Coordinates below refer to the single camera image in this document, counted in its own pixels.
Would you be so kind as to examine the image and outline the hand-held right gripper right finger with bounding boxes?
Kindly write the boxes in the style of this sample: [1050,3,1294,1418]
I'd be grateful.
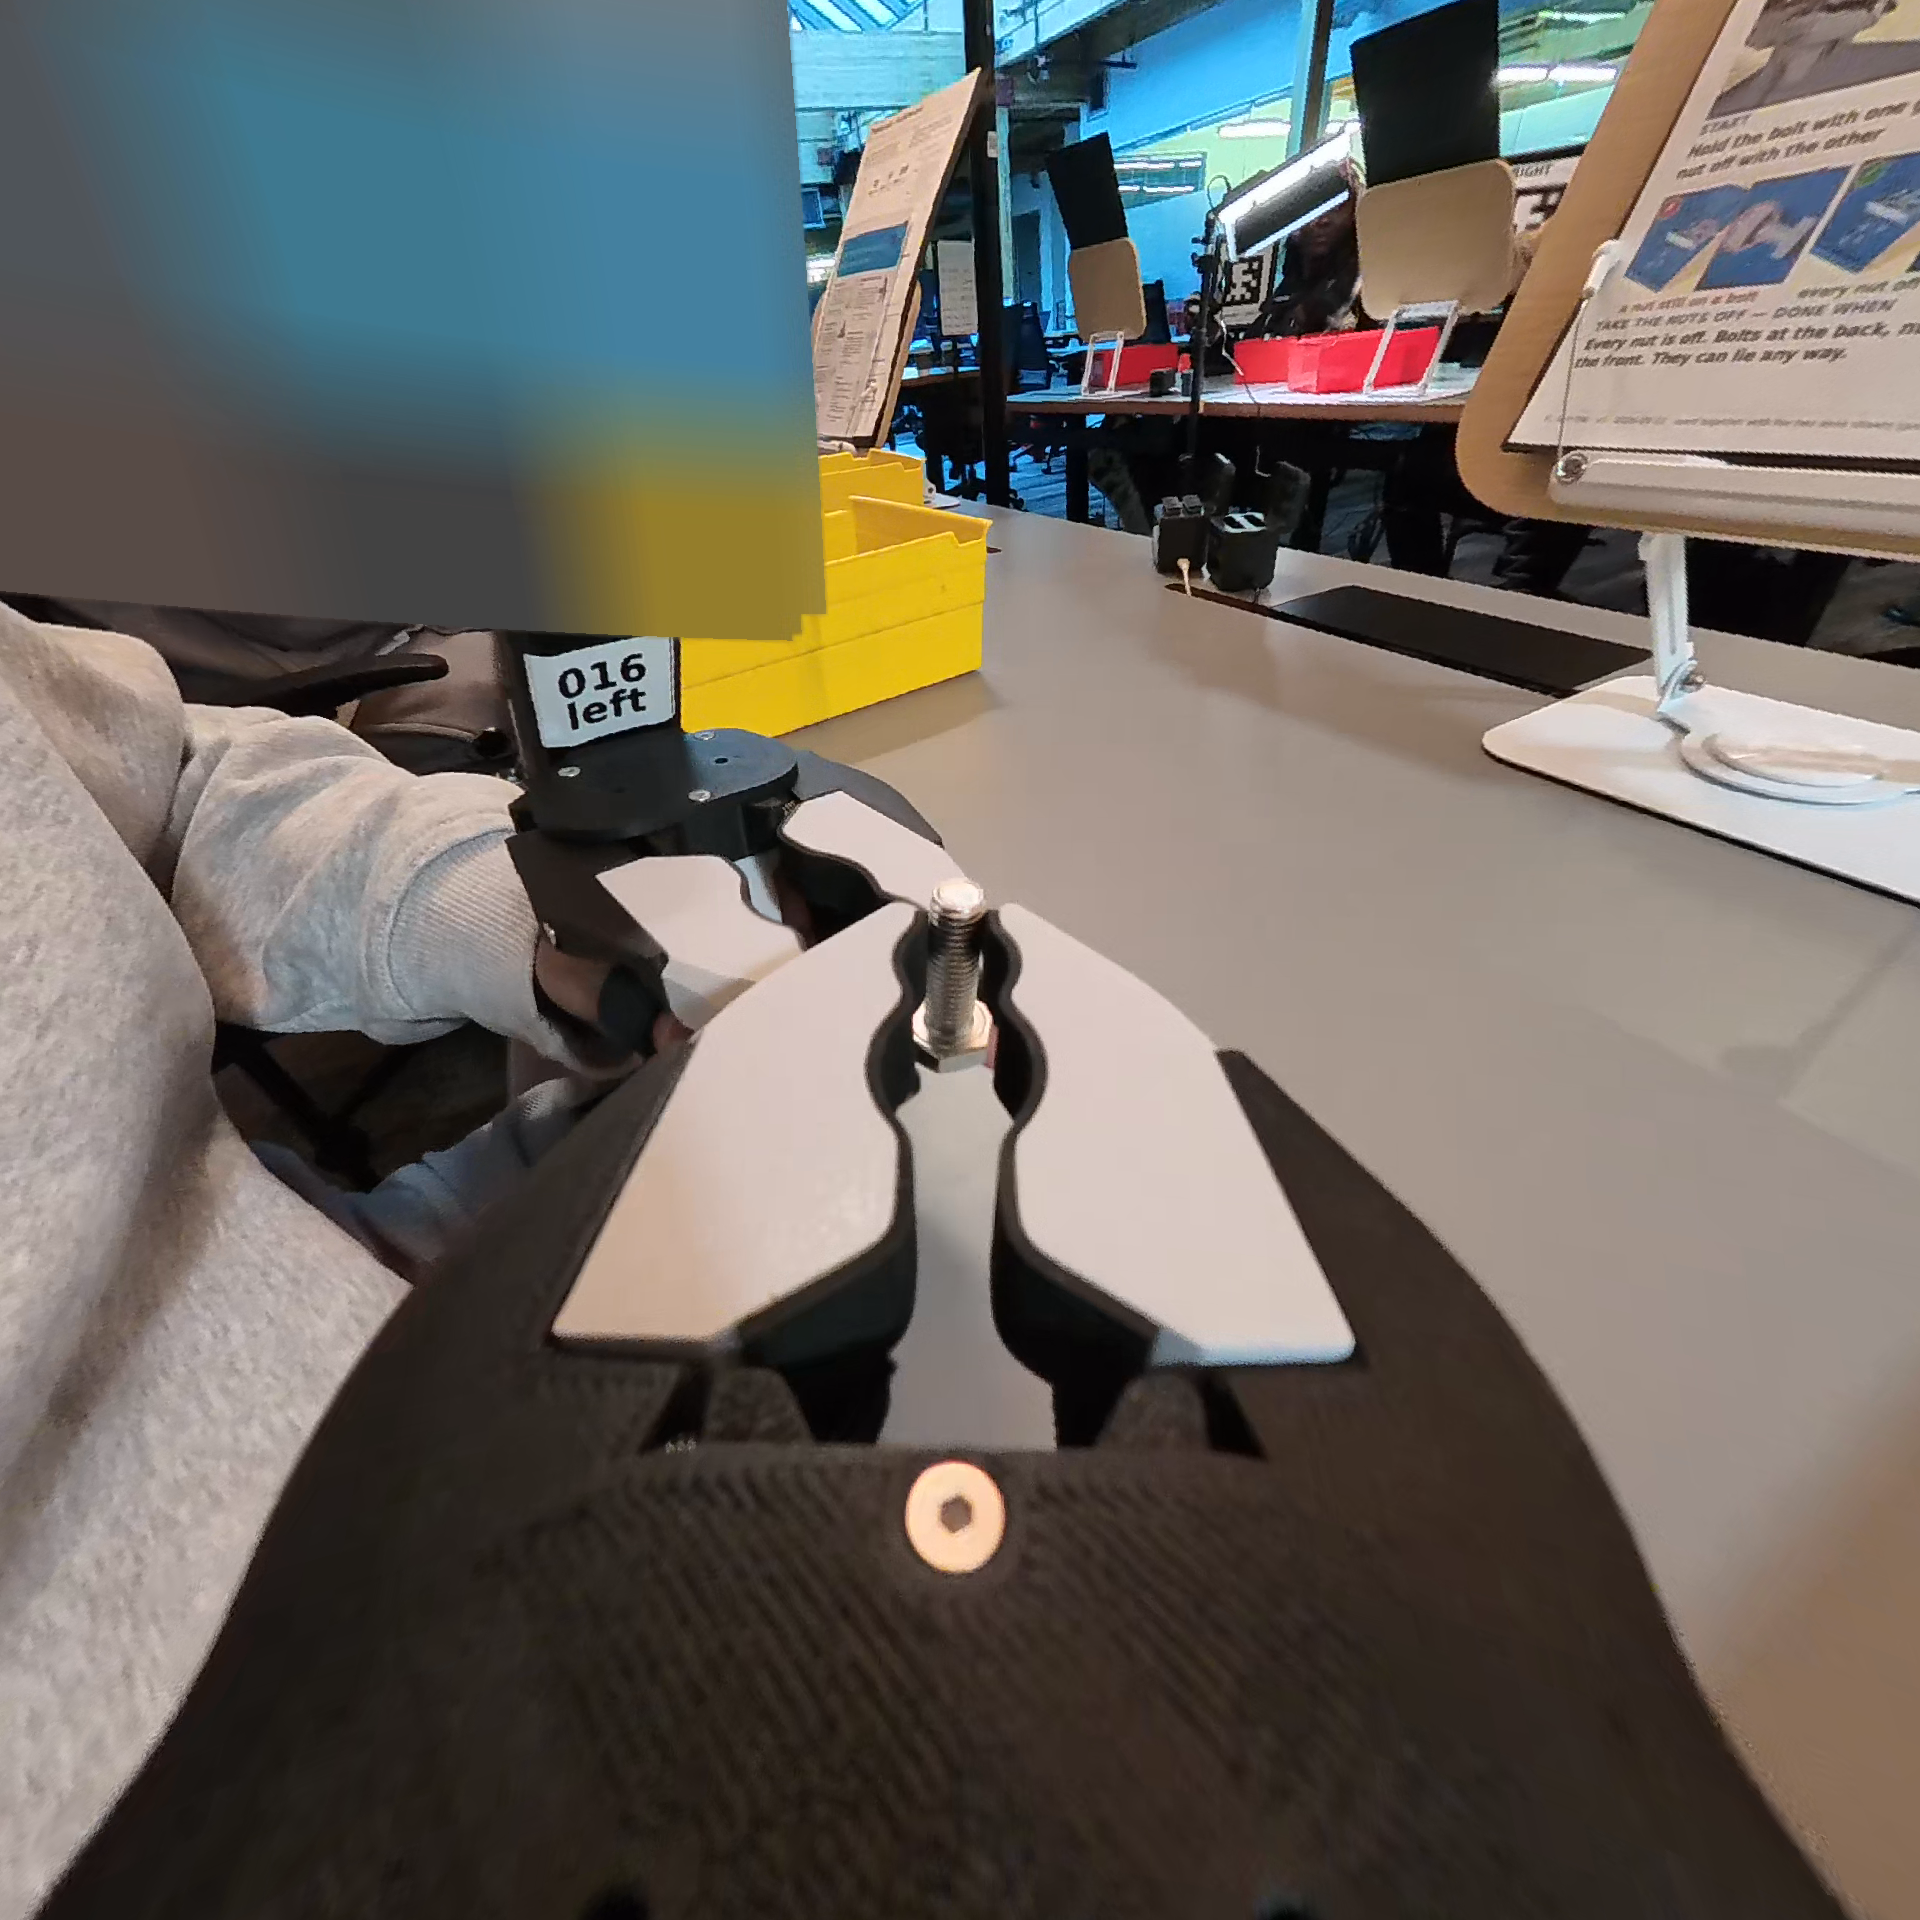
[992,901,1360,1455]

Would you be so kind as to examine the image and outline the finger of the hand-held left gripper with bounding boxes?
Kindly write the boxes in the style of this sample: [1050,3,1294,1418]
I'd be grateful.
[773,791,970,939]
[596,856,818,1039]

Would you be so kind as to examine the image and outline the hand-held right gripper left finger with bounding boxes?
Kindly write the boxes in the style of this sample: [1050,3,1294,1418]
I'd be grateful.
[551,901,922,1450]

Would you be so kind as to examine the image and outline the steel hex bolt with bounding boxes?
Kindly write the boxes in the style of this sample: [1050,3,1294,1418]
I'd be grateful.
[910,880,999,1071]

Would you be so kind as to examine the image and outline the grey desk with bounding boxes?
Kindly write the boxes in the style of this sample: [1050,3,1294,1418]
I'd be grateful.
[674,504,1920,1847]

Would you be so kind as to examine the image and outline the wood-edged office desk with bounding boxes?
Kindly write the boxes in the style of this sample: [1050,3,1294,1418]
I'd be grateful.
[901,368,1478,520]

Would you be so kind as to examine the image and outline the lit desk lamp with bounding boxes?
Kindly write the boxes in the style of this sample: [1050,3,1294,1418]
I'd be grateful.
[1211,129,1360,261]

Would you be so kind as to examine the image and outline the person's left hand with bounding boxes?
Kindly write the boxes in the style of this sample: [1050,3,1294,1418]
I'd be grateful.
[532,944,614,1073]

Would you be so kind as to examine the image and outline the yellow plastic bin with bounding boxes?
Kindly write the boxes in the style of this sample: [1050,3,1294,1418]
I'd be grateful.
[674,592,992,741]
[815,449,994,606]

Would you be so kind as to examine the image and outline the black mesh office chair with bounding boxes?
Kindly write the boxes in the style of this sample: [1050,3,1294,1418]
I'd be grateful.
[0,592,519,782]

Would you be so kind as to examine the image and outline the wooden notice board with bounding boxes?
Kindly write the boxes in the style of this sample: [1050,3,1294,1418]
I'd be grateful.
[808,66,987,449]

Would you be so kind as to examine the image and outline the small wooden board stand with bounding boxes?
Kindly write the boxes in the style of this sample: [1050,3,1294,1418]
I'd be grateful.
[1352,158,1520,401]
[1068,239,1149,395]

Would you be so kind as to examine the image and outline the black pole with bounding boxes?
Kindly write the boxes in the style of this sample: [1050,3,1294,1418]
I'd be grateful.
[960,0,1011,511]

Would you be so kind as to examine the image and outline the black panel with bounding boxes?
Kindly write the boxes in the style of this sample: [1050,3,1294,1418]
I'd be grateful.
[1044,133,1130,250]
[1347,0,1504,193]

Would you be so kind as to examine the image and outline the wooden instruction board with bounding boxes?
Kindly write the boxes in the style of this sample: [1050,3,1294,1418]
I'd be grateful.
[1455,0,1920,520]

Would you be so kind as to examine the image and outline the black desk cable cover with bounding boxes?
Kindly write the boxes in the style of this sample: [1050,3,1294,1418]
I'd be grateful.
[1270,586,1648,697]

